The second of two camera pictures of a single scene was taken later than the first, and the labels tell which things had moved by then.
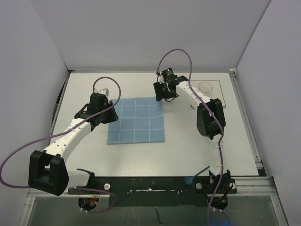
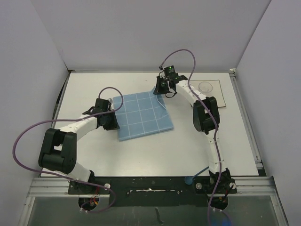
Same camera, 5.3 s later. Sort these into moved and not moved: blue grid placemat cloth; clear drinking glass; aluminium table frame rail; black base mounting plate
Moved: blue grid placemat cloth
Not moved: clear drinking glass; aluminium table frame rail; black base mounting plate
